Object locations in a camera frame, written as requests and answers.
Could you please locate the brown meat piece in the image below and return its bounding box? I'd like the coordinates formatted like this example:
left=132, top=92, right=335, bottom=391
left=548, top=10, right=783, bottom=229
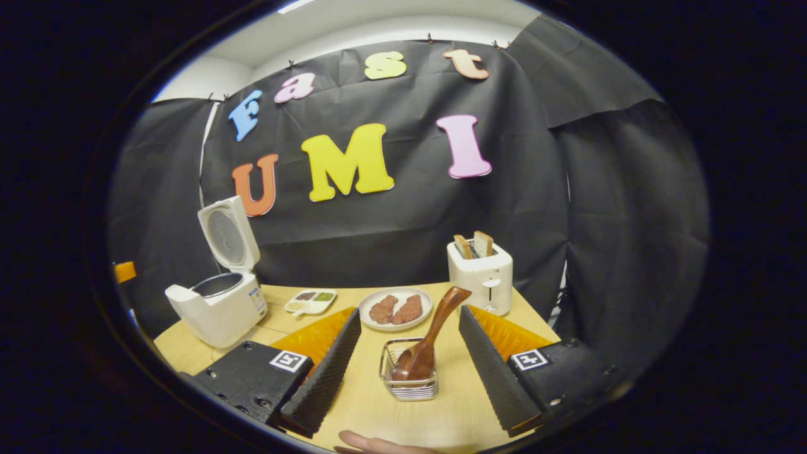
left=369, top=295, right=398, bottom=325
left=392, top=294, right=423, bottom=325

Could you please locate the white toaster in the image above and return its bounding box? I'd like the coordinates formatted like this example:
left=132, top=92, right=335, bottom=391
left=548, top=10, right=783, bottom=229
left=447, top=240, right=514, bottom=317

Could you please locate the white divided tray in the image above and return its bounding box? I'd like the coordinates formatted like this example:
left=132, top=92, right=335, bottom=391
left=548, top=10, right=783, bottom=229
left=284, top=289, right=338, bottom=316

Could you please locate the black backdrop cloth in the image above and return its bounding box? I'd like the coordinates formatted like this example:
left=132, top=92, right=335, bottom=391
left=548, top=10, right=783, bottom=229
left=107, top=14, right=710, bottom=379

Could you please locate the wire chopstick holder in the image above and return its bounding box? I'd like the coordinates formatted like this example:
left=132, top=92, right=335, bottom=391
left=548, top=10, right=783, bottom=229
left=379, top=338, right=439, bottom=402

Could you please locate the brown wooden spoon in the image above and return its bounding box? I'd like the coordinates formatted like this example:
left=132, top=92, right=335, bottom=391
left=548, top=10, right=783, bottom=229
left=391, top=287, right=472, bottom=381

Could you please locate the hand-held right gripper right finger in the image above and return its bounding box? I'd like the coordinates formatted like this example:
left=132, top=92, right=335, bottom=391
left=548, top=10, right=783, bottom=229
left=458, top=305, right=628, bottom=437

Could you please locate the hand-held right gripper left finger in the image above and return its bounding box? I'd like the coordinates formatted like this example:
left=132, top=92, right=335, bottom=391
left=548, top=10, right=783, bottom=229
left=178, top=307, right=363, bottom=439

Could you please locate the white rice cooker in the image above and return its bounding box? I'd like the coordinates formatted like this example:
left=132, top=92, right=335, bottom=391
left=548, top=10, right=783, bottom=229
left=165, top=195, right=269, bottom=349

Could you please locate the white round plate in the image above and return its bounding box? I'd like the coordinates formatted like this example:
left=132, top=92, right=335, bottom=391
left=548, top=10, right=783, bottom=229
left=358, top=288, right=434, bottom=332

